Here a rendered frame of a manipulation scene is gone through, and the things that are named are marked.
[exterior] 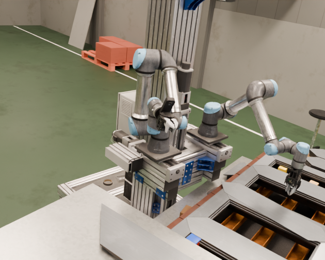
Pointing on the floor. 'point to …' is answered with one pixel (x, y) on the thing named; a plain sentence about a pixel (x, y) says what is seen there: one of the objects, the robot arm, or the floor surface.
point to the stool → (319, 122)
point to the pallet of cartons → (112, 53)
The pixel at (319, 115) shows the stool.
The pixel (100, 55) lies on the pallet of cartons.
